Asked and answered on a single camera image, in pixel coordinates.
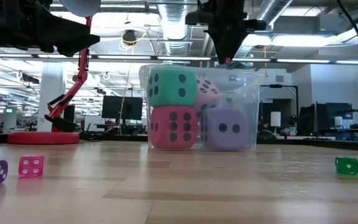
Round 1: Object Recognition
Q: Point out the large teal foam die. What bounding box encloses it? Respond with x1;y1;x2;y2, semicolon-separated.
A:
147;68;198;108

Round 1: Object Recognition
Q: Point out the white cylinder canister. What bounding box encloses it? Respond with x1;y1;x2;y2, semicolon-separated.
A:
270;111;282;128

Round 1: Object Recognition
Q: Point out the silver ventilation duct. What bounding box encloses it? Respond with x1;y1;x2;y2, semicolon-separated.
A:
234;0;295;60
157;0;193;66

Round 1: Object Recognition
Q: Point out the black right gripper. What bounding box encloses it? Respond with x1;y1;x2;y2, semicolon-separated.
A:
185;0;267;65

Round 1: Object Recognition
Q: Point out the red desk lamp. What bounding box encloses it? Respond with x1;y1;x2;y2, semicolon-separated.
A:
6;0;102;146

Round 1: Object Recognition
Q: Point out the black office monitor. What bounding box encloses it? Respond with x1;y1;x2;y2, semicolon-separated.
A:
101;95;144;121

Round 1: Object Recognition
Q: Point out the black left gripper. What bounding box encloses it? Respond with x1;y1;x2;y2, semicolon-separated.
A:
0;0;101;58

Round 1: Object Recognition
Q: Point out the large red foam die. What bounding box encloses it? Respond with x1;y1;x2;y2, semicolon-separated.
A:
149;105;199;151

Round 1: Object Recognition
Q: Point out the small green die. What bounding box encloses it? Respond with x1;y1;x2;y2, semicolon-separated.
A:
334;156;358;176

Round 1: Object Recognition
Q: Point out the clear plastic container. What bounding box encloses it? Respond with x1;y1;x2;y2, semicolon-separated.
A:
139;63;265;152

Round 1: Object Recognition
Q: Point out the black stand frame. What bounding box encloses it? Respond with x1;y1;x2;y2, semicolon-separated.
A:
259;84;299;103

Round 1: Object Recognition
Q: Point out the large purple foam die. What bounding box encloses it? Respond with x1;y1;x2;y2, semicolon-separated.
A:
201;107;249;151

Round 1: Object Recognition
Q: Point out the large pink foam die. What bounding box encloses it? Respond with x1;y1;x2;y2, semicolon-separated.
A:
194;77;221;113

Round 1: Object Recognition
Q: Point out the black ceiling cable reel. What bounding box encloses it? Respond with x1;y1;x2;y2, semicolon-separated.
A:
121;29;139;44

